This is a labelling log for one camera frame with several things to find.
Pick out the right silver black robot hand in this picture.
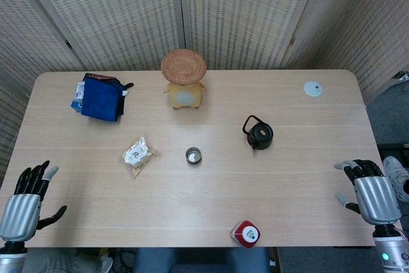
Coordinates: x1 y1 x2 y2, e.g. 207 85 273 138
334 159 402 226

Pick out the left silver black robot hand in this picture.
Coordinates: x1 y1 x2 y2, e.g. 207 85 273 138
0 160 68 242

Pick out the red bottle with white cap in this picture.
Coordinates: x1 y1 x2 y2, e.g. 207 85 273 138
229 220 261 249

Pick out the small dark green cup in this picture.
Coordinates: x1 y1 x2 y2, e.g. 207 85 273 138
185 146 203 167

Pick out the white round table grommet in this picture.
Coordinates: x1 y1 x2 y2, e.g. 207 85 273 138
303 81 323 97

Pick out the blue fabric bag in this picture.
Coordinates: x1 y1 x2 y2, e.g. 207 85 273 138
78 74 134 123

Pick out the light blue box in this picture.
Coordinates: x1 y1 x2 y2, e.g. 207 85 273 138
70 95 84 114

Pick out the black teapot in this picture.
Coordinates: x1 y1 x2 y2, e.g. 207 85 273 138
242 114 275 151

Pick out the grey sneaker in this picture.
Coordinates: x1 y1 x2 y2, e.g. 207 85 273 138
382 155 409 203

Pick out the blue padded seat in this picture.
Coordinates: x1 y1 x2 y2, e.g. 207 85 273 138
132 247 271 273

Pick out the woven folding screen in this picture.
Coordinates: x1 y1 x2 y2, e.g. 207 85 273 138
0 0 409 187

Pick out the brown patterned packet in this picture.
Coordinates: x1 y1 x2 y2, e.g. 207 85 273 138
83 72 118 82

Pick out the woven rattan round hat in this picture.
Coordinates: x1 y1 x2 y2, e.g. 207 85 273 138
160 49 208 84

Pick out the grey fabric under table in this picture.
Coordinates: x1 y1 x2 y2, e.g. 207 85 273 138
22 249 105 273

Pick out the clear snack packet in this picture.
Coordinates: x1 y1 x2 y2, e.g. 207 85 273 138
121 134 158 180

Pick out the yellow plush toy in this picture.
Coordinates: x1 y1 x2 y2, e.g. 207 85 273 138
164 81 207 110

